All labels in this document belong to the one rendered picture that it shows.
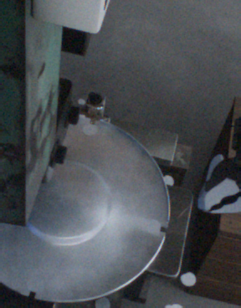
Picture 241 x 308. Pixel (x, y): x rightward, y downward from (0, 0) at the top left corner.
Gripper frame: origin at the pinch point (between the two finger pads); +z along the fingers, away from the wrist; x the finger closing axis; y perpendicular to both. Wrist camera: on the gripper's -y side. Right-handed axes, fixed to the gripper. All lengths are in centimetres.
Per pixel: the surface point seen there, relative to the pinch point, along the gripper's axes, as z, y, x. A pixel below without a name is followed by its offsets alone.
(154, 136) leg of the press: 23.3, 26.4, -3.8
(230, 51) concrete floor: 72, 114, -53
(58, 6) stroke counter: -33, -16, 34
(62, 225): 14.5, -2.3, 12.7
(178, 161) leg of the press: 23.2, 23.7, -9.3
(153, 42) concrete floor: 83, 112, -30
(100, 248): 12.7, -4.1, 7.3
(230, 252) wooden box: 48, 27, -41
